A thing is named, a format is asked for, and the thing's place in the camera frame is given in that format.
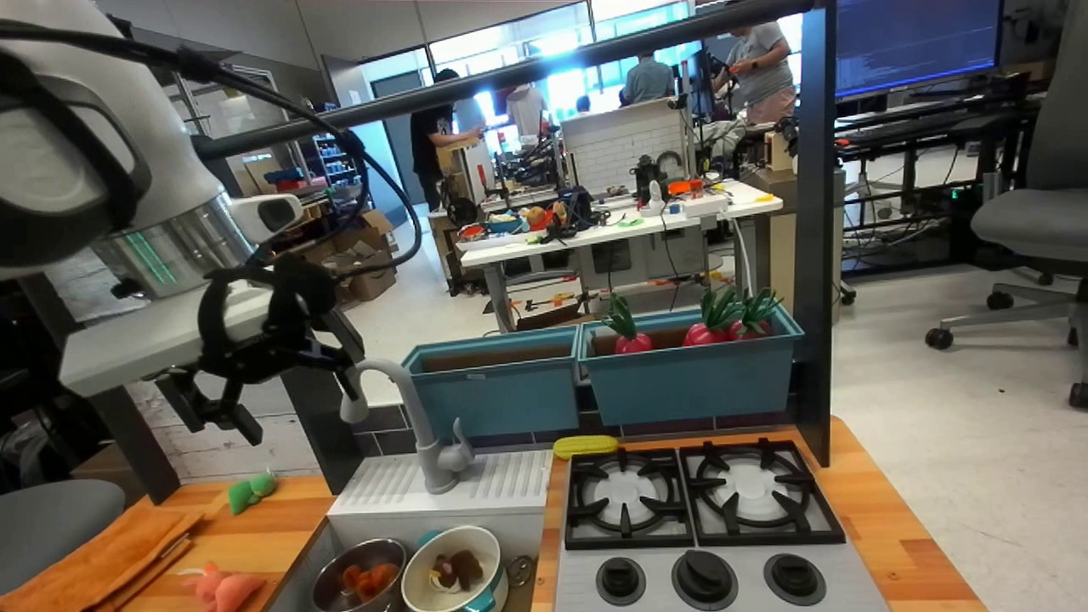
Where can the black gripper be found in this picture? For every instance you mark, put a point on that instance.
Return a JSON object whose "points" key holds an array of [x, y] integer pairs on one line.
{"points": [[302, 327]]}

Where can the orange carrot plush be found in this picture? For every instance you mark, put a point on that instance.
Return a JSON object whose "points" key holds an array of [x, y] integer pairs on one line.
{"points": [[221, 588]]}

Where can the orange plush toy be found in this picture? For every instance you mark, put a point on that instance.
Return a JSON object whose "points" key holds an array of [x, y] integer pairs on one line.
{"points": [[364, 582]]}

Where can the brown plush toy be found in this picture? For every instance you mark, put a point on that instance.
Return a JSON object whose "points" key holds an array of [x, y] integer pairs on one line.
{"points": [[458, 570]]}

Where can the green yellow plush vegetable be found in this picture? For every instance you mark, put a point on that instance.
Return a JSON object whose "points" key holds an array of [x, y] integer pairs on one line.
{"points": [[251, 490]]}

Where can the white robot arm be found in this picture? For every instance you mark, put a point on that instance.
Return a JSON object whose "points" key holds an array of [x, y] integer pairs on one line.
{"points": [[115, 160]]}

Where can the white sink basin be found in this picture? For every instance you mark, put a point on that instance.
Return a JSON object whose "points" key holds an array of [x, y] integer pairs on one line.
{"points": [[386, 496]]}

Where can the steel pot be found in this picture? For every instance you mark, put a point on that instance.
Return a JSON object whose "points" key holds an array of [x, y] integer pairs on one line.
{"points": [[327, 596]]}

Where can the white teal enamel pot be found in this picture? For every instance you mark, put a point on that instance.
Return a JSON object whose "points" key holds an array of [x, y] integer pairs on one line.
{"points": [[423, 594]]}

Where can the toy stove top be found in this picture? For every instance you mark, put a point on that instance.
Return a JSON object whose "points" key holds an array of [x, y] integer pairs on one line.
{"points": [[704, 528]]}

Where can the cardboard box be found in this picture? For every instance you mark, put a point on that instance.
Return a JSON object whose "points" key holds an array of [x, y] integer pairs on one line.
{"points": [[362, 255]]}

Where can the grey toy faucet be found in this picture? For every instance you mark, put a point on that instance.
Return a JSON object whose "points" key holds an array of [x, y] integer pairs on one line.
{"points": [[442, 468]]}

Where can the white workbench table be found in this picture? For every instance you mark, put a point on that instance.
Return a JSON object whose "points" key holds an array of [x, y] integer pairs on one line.
{"points": [[729, 206]]}

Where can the left teal planter box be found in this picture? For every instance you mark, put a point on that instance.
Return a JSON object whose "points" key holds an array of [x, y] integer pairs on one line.
{"points": [[498, 385]]}

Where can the teal planter box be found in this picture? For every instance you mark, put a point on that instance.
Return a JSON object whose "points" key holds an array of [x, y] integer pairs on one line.
{"points": [[498, 385], [673, 382]]}

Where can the wooden cutting board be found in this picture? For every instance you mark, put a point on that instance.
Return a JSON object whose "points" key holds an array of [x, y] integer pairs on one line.
{"points": [[115, 567]]}

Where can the yellow plush banana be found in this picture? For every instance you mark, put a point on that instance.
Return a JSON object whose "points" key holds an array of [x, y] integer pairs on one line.
{"points": [[573, 448]]}

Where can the right teal planter box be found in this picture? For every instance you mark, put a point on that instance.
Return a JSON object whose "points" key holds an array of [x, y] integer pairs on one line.
{"points": [[673, 382]]}

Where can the blue computer monitor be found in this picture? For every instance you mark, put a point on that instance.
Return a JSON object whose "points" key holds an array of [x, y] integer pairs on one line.
{"points": [[884, 45]]}

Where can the grey office chair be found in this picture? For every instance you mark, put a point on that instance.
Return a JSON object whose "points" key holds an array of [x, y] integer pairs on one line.
{"points": [[1044, 219]]}

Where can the black metal frame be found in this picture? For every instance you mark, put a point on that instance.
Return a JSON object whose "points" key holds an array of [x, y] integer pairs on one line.
{"points": [[221, 233]]}

